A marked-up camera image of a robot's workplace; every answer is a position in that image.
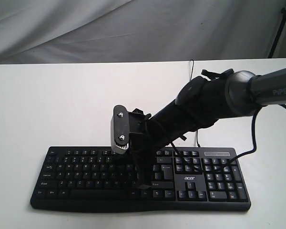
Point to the black Acer keyboard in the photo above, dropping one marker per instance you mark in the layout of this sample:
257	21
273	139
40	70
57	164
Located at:
88	179

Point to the dark grey Piper robot arm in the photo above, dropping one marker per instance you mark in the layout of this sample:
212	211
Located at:
201	102

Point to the white backdrop sheet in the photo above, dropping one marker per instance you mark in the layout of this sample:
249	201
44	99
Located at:
89	31

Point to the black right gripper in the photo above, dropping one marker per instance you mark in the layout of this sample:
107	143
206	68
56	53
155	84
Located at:
150	133

